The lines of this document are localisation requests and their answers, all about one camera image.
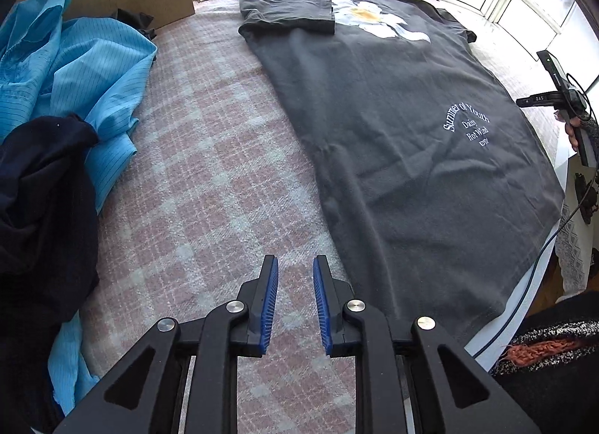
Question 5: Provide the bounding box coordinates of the navy garment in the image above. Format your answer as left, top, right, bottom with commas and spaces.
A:
0, 115, 101, 434

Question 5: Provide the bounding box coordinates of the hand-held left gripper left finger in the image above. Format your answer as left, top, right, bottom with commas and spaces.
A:
51, 255, 280, 434

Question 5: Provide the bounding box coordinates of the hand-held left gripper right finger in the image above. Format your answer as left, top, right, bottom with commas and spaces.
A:
313, 255, 544, 434

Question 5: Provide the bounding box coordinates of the dark object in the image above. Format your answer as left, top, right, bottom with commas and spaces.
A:
574, 172, 591, 203

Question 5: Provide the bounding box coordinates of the dark grey flower-print t-shirt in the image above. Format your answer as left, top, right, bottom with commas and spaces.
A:
238, 0, 565, 346

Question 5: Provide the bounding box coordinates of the black garment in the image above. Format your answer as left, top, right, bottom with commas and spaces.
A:
112, 8, 157, 41

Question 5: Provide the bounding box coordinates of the dark gripper cable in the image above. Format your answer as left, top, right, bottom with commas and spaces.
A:
465, 172, 595, 356

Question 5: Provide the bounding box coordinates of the blue striped jacket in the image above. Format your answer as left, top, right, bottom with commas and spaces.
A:
0, 0, 158, 416

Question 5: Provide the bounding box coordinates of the person's right hand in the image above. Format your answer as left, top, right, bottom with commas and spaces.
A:
554, 110, 583, 152

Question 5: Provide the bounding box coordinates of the person's black knit sweater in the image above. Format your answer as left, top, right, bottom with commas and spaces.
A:
489, 291, 599, 434

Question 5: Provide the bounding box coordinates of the white lace cloth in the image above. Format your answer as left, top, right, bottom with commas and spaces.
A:
554, 153, 599, 297

